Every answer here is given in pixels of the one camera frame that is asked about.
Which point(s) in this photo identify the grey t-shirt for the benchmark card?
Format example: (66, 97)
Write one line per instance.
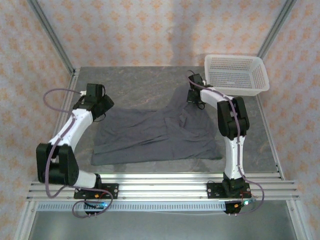
(150, 135)

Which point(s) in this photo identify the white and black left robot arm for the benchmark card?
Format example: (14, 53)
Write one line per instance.
(72, 127)

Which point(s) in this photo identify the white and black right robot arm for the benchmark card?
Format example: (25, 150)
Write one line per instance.
(233, 155)

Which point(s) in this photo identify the white perforated plastic basket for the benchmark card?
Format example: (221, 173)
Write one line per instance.
(235, 75)

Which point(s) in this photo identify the small circuit board with LED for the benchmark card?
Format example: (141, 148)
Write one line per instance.
(98, 205)
(243, 203)

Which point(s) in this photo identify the aluminium corner post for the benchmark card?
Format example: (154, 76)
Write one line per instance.
(52, 37)
(276, 27)

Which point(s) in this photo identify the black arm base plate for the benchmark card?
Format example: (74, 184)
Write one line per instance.
(213, 191)
(111, 191)

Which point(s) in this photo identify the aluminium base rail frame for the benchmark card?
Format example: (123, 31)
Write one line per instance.
(162, 186)

